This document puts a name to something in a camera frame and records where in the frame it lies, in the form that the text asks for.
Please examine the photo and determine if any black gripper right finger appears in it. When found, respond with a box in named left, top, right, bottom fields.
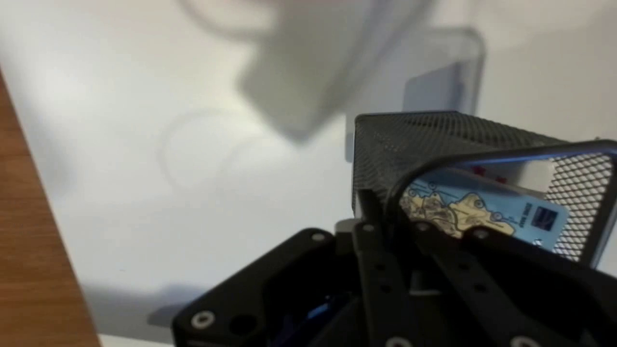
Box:
left=352, top=221, right=617, bottom=347

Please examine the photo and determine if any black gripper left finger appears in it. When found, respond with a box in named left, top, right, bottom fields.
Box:
left=171, top=229, right=360, bottom=347

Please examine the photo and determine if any white cup with black rim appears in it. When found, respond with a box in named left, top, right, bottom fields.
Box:
left=175, top=0, right=435, bottom=142

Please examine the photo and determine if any black mesh square container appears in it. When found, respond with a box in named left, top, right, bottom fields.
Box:
left=352, top=112, right=617, bottom=266

